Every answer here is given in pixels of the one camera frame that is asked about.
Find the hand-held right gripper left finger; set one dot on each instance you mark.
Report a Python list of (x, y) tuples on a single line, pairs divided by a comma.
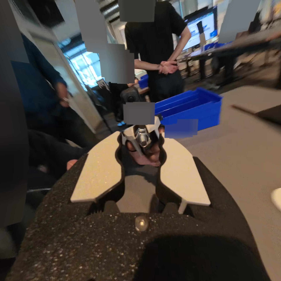
[(98, 173)]

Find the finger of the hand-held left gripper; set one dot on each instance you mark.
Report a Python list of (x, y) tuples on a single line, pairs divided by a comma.
[(152, 126), (131, 137)]

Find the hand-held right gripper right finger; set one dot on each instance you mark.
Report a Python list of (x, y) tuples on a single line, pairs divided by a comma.
[(182, 173)]

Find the blue plastic bin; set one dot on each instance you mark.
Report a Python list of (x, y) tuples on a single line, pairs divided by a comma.
[(197, 107)]

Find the person's left forearm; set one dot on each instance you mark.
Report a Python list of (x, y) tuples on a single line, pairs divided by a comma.
[(54, 149)]

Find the person's left hand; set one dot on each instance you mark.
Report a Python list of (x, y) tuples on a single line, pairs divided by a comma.
[(149, 157)]

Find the person's right hand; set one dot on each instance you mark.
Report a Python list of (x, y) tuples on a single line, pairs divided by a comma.
[(71, 164)]

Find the small blue storage bin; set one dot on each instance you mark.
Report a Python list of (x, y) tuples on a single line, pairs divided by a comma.
[(213, 46), (143, 82)]

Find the white door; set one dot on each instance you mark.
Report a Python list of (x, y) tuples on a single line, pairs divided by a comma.
[(65, 72)]

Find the wooden document stand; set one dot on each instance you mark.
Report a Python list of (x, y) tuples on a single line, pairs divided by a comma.
[(277, 196)]

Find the large display screen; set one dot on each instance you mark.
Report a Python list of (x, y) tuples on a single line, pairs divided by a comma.
[(204, 26)]

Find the long wooden office table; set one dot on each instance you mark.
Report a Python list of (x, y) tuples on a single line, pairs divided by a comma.
[(232, 50)]

